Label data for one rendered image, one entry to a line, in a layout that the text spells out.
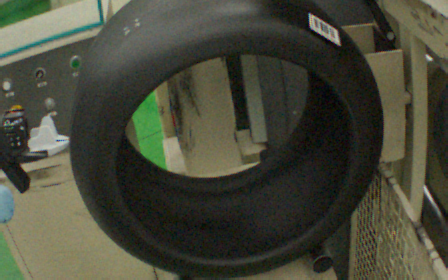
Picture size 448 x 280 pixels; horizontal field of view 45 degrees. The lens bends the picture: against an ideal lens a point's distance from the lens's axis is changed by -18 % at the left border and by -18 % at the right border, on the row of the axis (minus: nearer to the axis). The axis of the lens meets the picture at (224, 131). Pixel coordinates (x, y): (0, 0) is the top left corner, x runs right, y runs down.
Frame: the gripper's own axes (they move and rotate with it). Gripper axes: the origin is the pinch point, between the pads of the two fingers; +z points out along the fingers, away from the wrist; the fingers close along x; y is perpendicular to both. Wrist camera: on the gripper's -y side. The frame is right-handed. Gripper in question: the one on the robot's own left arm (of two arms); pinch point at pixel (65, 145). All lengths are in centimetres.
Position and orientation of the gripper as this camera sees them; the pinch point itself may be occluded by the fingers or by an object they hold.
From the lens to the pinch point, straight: 114.3
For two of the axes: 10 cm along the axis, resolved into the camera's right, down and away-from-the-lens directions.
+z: 9.9, -1.0, 1.2
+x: -1.5, -4.7, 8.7
